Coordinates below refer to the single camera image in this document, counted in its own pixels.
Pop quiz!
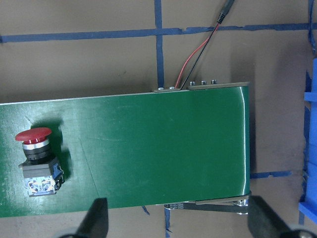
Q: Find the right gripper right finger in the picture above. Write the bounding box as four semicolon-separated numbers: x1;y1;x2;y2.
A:
247;196;291;238

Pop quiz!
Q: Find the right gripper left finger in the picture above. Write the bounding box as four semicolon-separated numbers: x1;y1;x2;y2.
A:
78;198;108;238

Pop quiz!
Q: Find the red push button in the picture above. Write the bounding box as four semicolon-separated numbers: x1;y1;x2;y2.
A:
15;127;64;197

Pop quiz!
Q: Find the right blue plastic bin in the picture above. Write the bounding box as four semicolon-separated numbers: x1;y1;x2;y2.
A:
299;59;317;225

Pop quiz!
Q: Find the green conveyor belt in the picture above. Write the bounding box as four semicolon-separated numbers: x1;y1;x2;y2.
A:
0;83;250;218

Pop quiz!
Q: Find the red black conveyor wire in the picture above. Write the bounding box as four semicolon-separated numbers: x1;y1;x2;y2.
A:
174;0;236;90

